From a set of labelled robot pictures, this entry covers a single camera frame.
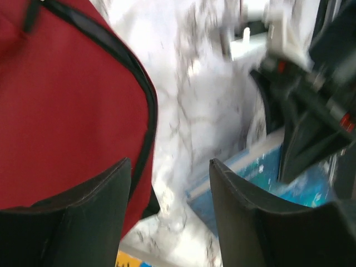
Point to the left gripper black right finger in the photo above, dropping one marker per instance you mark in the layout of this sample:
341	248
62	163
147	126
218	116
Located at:
256	228

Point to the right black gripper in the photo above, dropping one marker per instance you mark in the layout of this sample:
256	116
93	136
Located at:
317	124

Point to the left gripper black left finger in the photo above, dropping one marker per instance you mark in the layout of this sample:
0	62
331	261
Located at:
79	227

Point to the orange treehouse book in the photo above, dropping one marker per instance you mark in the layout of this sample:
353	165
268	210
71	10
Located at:
126	260

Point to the teal blue book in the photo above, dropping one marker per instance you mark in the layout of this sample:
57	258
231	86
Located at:
259	165

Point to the red backpack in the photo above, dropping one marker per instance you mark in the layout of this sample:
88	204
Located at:
75	100

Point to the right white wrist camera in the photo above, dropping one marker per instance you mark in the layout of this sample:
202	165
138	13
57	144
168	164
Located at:
284	28

